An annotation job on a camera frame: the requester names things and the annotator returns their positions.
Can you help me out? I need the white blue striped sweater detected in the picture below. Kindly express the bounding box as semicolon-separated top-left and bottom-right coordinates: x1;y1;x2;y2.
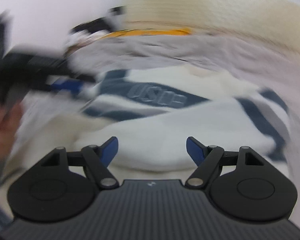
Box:
3;65;290;178

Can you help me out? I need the white clothes pile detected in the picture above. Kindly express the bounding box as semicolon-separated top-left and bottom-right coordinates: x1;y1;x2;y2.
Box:
65;30;110;49

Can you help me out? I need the black clothes pile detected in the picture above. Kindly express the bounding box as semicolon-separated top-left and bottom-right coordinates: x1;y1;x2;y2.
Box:
70;17;115;34

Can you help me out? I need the person left hand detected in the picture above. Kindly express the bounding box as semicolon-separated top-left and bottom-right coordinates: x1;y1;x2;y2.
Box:
0;102;23;160

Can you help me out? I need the grey bed duvet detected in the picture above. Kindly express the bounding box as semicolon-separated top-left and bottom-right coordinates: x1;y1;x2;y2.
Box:
0;33;300;230

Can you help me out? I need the yellow cloth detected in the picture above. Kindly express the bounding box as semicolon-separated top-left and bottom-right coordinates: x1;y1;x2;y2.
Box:
101;28;192;39

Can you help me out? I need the cream quilted headboard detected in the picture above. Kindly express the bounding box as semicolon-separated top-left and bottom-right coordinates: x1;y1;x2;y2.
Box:
123;0;300;55

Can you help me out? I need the black wall socket left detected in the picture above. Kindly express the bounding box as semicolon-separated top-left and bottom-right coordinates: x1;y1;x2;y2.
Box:
109;6;125;15

